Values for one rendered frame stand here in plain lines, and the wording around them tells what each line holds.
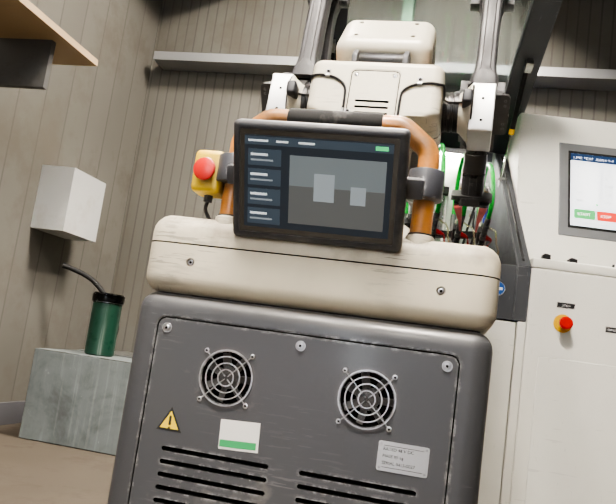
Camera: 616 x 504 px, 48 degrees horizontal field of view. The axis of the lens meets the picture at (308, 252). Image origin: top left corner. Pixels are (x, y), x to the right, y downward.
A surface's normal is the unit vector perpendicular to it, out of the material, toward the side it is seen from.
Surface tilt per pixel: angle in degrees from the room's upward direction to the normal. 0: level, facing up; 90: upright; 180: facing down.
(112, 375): 90
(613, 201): 76
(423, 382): 90
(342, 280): 90
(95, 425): 90
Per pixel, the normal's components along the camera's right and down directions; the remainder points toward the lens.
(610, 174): -0.03, -0.38
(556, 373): -0.06, -0.15
